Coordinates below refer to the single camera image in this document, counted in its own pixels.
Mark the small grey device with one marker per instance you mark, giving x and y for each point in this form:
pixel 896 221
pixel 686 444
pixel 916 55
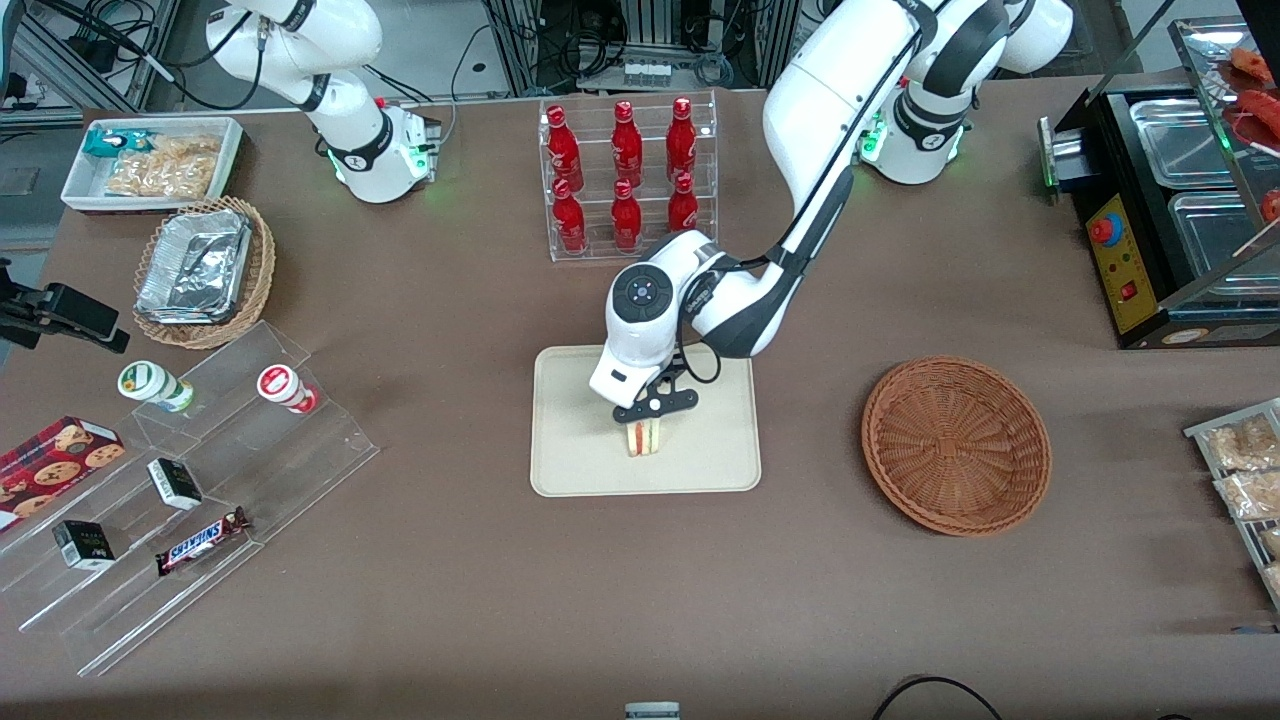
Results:
pixel 652 711

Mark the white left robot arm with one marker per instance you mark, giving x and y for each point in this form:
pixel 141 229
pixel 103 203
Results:
pixel 830 100

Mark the small black carton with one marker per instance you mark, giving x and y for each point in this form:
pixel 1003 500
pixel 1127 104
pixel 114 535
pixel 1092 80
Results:
pixel 175 483
pixel 83 545

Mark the white rectangular snack bin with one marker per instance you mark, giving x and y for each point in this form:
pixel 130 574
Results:
pixel 85 185

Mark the black clamp mount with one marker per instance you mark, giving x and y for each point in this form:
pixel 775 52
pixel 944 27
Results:
pixel 70 312

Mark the oval light wicker basket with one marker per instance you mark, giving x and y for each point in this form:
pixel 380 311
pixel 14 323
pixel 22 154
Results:
pixel 255 285

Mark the aluminium foil container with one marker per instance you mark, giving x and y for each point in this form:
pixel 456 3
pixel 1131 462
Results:
pixel 195 268

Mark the clear bag of crackers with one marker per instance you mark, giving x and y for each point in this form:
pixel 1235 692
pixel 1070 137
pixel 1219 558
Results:
pixel 165 168

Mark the clear bag of fried snacks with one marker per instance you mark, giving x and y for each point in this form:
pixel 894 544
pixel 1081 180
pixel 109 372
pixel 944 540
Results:
pixel 1250 495
pixel 1245 443

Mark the green lid yogurt cup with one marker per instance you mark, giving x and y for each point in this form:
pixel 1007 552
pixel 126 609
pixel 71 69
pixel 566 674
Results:
pixel 150 383

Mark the steel warmer pan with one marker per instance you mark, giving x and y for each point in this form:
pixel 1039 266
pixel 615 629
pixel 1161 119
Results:
pixel 1180 140
pixel 1215 235

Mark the grey tray of snack bags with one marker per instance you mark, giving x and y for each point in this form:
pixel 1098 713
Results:
pixel 1200 430

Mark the red fried food piece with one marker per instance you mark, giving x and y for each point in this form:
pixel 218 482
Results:
pixel 1262 115

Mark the clear acrylic stepped display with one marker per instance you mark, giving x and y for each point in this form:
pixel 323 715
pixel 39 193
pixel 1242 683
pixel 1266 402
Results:
pixel 290 460

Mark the Snickers chocolate bar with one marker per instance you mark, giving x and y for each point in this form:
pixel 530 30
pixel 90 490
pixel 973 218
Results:
pixel 200 543

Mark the clear acrylic bottle rack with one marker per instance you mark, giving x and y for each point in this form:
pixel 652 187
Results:
pixel 600 100

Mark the red cookie box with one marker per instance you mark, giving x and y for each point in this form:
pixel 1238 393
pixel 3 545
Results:
pixel 55 465

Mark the aluminium frame rack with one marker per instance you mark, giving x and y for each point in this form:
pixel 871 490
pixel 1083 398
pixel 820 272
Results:
pixel 650 25
pixel 60 60

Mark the beige plastic tray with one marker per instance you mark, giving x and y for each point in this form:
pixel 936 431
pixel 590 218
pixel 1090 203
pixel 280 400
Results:
pixel 580 450

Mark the white connector strip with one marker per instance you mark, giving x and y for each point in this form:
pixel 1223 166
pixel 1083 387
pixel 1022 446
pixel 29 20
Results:
pixel 647 73

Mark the red cola bottle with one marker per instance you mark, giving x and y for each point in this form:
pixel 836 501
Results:
pixel 569 222
pixel 627 145
pixel 683 208
pixel 626 220
pixel 563 150
pixel 681 142

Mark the triangle sandwich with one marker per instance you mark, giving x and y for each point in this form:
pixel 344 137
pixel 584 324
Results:
pixel 645 438

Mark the round brown wicker basket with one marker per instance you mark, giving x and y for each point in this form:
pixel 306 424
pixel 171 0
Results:
pixel 955 445

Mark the teal snack packet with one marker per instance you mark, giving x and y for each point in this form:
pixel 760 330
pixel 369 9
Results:
pixel 110 143

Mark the black food warmer cabinet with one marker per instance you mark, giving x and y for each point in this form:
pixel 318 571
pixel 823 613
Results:
pixel 1125 260

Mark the red lid yogurt cup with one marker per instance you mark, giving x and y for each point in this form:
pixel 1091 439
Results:
pixel 283 387

